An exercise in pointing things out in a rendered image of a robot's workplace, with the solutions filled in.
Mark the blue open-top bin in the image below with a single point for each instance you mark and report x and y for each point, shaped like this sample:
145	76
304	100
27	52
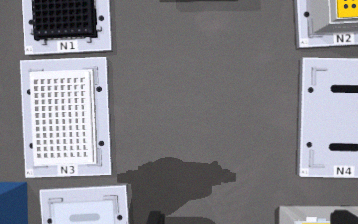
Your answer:
13	203

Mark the black multiwell plate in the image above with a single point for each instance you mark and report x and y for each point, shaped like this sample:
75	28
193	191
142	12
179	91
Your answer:
54	12

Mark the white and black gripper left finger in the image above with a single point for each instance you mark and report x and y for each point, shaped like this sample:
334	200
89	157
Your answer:
155	217

